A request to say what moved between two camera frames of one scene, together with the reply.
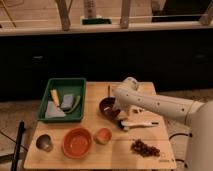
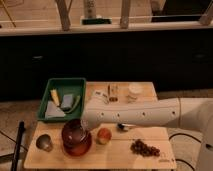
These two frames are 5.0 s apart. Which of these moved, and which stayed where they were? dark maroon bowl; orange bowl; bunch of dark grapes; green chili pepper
Moved: dark maroon bowl
Stayed: orange bowl; bunch of dark grapes; green chili pepper
